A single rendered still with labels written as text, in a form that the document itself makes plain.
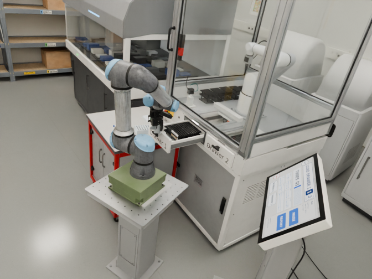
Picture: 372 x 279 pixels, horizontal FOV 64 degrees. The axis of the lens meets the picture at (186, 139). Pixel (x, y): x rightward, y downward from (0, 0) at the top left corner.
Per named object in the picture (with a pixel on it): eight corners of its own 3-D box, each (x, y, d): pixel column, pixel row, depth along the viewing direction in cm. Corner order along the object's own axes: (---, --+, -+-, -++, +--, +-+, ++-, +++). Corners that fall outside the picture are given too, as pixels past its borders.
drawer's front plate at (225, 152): (229, 168, 199) (233, 155, 193) (203, 146, 218) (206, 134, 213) (231, 168, 200) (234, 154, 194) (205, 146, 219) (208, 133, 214)
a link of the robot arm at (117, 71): (129, 159, 169) (127, 67, 138) (108, 150, 173) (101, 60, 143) (140, 148, 178) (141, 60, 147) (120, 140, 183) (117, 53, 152)
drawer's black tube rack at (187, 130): (175, 144, 212) (176, 137, 209) (163, 133, 224) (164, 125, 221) (200, 139, 224) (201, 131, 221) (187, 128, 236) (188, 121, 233)
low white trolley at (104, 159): (113, 227, 246) (114, 151, 208) (88, 184, 288) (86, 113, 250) (172, 206, 277) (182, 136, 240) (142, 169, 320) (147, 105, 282)
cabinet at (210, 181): (217, 258, 233) (241, 179, 193) (155, 182, 303) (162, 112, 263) (293, 218, 285) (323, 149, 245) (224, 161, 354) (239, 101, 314)
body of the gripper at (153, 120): (147, 122, 204) (148, 106, 198) (158, 120, 209) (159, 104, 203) (152, 127, 199) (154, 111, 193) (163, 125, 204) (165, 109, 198)
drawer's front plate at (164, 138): (168, 153, 204) (169, 140, 199) (148, 134, 224) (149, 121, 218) (170, 153, 205) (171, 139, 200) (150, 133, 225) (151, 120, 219)
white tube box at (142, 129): (137, 134, 232) (137, 130, 230) (134, 129, 238) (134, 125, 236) (151, 133, 237) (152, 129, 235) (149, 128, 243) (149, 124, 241)
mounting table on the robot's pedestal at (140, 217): (141, 242, 158) (143, 226, 153) (84, 203, 177) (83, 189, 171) (186, 199, 193) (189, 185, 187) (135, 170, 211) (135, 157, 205)
